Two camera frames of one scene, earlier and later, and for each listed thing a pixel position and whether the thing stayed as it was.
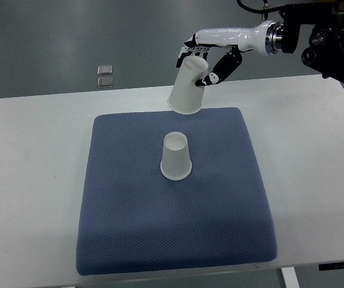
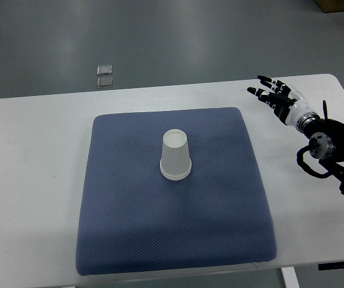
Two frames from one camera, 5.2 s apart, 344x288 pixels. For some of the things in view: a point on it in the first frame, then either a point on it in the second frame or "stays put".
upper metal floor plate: (105, 69) stays put
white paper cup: (186, 97) -> (175, 161)
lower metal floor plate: (105, 83) stays put
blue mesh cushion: (163, 191) stays put
